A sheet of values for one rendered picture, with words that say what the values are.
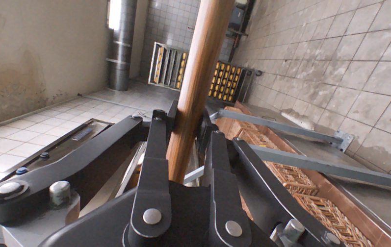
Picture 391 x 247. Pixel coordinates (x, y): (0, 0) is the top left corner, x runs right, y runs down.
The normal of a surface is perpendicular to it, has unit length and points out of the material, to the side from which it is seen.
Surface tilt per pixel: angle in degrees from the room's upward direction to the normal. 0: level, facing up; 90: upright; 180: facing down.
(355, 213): 0
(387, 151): 0
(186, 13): 90
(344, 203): 0
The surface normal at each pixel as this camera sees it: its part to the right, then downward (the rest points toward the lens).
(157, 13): 0.03, 0.37
